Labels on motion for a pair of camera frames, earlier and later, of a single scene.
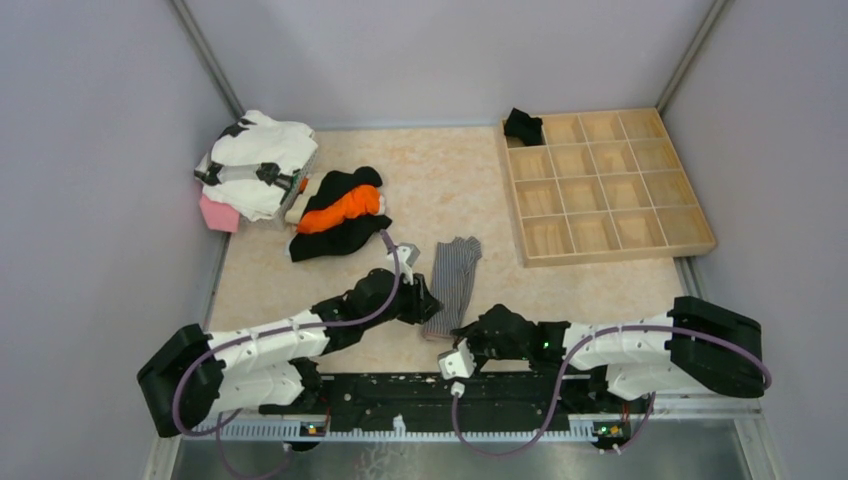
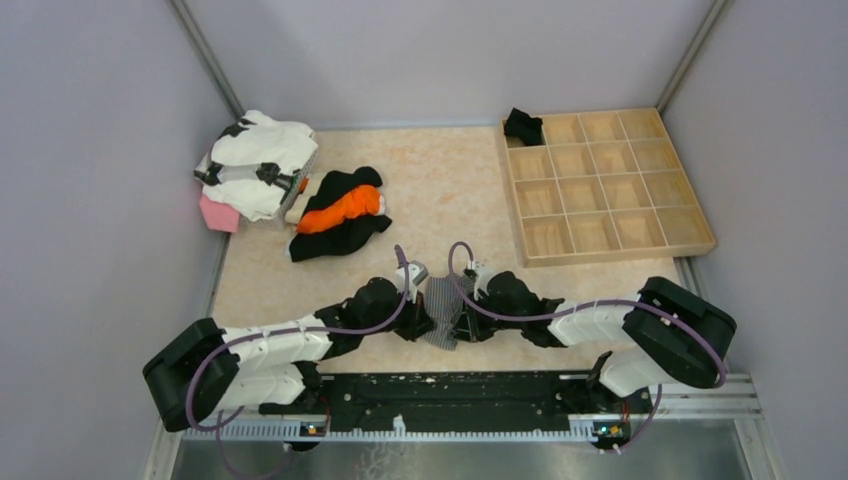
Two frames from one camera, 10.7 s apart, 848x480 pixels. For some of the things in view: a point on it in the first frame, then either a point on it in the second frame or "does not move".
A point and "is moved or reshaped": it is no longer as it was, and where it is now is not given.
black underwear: x=348 y=234 does not move
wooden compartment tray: x=604 y=186 does not move
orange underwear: x=362 y=200 does not move
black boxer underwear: x=521 y=126 does not move
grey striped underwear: x=453 y=272 is moved or reshaped
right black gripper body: x=480 y=346 → x=481 y=329
